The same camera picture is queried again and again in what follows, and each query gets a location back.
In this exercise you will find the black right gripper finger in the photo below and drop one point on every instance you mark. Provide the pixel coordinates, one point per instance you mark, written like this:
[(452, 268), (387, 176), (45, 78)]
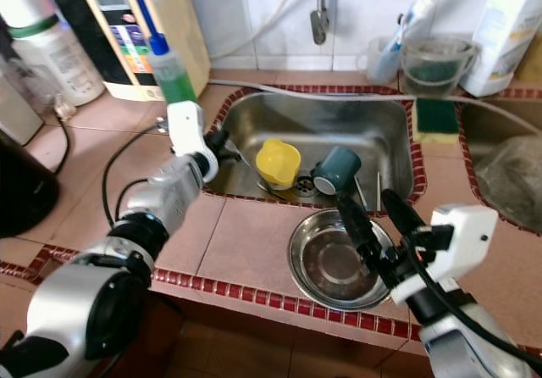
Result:
[(403, 214), (360, 228)]

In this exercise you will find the blue-grey mug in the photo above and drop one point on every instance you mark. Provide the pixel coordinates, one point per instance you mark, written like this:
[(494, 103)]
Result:
[(339, 168)]

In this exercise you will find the yellow plastic bowl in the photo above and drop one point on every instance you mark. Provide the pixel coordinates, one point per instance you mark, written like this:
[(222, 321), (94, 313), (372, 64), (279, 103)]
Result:
[(278, 164)]

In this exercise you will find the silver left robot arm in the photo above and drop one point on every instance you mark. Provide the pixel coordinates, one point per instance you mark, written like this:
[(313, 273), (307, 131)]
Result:
[(174, 196)]

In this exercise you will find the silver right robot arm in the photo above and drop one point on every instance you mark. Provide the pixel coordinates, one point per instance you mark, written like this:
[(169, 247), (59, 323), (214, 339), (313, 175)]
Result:
[(466, 352)]

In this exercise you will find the green dish soap bottle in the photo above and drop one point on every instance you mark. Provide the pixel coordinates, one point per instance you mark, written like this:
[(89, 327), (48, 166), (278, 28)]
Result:
[(174, 81)]

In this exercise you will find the green yellow sponge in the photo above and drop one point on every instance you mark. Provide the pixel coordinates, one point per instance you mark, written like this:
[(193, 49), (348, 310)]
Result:
[(436, 117)]

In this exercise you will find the stainless steel sink basin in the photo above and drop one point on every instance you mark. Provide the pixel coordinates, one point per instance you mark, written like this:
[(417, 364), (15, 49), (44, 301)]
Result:
[(322, 124), (487, 124)]

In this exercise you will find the black electric kettle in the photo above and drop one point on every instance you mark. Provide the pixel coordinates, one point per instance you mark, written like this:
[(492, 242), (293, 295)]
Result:
[(21, 191)]

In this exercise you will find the crumpled clear plastic bag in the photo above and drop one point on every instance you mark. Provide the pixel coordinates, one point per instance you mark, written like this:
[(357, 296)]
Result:
[(512, 179)]

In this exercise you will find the small clear plastic pail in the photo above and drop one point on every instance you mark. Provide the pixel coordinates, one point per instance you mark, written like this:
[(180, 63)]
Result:
[(436, 69)]

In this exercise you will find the clear plastic toothbrush cup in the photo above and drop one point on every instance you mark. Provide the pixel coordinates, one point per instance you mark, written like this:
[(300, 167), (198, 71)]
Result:
[(381, 64)]

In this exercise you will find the beige water ionizer appliance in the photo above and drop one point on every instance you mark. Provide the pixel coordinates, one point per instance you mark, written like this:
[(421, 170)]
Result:
[(118, 22)]

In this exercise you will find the white blue toothbrush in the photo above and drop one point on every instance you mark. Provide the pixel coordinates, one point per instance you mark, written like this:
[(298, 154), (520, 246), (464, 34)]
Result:
[(415, 18)]

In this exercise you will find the brown scouring pad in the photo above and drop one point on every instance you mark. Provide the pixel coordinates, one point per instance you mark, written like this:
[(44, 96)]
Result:
[(533, 60)]

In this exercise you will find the white detergent bottle yellow cap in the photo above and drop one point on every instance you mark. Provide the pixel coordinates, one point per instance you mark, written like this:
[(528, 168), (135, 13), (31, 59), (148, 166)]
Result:
[(504, 39)]

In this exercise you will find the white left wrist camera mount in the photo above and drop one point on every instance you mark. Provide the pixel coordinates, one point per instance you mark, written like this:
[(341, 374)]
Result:
[(186, 128)]

